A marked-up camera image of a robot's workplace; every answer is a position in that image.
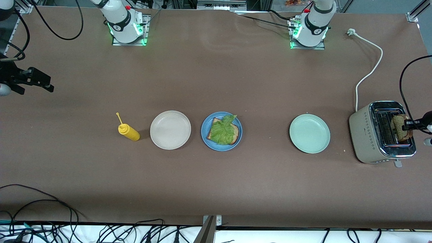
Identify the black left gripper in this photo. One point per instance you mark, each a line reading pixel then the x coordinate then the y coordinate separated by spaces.
pixel 426 120

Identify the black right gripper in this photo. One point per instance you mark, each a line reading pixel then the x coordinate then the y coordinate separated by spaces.
pixel 10 75

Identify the brown bread slice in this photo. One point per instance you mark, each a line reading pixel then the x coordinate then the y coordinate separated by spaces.
pixel 236 133
pixel 398 130

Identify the yellow mustard squeeze bottle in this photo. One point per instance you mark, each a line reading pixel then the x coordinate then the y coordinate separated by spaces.
pixel 130 133

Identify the green lettuce leaf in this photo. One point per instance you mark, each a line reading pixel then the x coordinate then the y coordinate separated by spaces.
pixel 223 131

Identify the mint green plate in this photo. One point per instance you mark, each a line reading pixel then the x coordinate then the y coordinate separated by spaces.
pixel 309 133

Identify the beige plate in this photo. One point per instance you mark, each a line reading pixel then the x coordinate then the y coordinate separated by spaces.
pixel 170 130

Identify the blue plate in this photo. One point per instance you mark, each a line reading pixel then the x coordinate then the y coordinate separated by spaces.
pixel 221 147

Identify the beige chrome toaster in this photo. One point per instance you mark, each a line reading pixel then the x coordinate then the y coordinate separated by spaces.
pixel 362 135

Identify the orange snack packet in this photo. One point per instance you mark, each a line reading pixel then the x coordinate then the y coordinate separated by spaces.
pixel 293 2

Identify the grey metal box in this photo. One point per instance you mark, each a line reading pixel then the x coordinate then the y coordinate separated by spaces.
pixel 221 5

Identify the aluminium table frame rail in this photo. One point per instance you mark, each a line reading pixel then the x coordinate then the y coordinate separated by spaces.
pixel 15 30

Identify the small metal corner bracket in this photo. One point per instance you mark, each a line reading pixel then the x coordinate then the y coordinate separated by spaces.
pixel 412 17

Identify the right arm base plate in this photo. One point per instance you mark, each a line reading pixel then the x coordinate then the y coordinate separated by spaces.
pixel 145 30

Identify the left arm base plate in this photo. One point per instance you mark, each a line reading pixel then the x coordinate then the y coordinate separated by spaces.
pixel 320 47

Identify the aluminium profile with bracket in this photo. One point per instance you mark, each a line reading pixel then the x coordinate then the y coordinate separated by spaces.
pixel 207 233

